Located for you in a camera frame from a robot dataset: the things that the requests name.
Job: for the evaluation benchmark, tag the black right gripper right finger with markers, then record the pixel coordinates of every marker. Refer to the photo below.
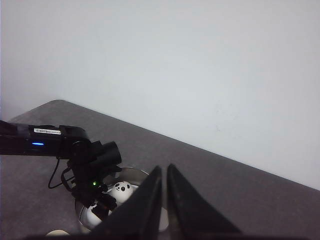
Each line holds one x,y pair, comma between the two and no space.
189,213

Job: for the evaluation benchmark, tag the beige plastic tray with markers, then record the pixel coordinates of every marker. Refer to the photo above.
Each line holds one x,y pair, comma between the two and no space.
57,232

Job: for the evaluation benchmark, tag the panda bun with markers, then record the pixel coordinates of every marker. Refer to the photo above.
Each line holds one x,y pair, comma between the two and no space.
91,219
122,191

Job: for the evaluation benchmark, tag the stainless steel steamer pot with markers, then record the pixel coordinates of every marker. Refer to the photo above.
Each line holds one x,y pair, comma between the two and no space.
135,177

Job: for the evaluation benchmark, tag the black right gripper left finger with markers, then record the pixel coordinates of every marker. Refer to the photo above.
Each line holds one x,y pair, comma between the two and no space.
140,214

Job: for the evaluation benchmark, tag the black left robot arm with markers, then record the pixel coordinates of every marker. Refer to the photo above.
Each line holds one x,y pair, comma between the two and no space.
88,163

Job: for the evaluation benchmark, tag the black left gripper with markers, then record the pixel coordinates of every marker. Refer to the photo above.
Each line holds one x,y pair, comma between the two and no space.
88,188

